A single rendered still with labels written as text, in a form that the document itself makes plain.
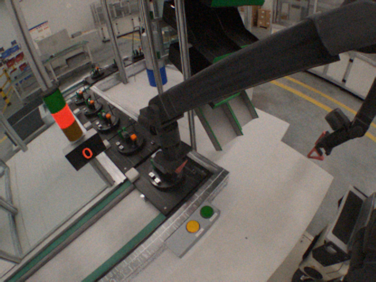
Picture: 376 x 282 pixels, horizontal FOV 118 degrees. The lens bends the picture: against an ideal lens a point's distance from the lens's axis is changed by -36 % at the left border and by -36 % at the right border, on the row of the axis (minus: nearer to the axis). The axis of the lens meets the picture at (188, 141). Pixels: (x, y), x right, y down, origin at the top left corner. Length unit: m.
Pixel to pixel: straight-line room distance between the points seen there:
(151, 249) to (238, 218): 0.35
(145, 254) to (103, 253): 0.18
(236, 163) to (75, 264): 0.82
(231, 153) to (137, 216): 0.53
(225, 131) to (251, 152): 0.22
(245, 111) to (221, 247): 0.61
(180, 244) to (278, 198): 0.45
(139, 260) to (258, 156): 0.69
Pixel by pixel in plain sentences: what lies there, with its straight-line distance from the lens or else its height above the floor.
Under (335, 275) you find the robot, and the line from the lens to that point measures 0.86.
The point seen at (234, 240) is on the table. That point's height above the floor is 0.86.
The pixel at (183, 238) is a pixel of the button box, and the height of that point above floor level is 0.96.
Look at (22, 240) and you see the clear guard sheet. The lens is 0.84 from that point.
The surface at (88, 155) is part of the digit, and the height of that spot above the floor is 1.19.
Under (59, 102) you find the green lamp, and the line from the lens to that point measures 0.48.
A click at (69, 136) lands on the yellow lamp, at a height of 1.28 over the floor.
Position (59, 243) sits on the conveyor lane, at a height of 0.95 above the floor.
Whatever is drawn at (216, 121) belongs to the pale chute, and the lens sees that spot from 0.75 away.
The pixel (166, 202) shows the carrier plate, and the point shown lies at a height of 0.97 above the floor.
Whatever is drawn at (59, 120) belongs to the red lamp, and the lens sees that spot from 0.50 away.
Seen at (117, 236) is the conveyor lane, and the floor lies 0.92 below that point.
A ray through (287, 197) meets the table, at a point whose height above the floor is 0.86.
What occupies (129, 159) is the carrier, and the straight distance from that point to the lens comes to 0.80.
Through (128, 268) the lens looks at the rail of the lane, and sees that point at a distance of 0.63.
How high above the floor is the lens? 1.54
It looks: 46 degrees down
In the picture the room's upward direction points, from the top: 7 degrees counter-clockwise
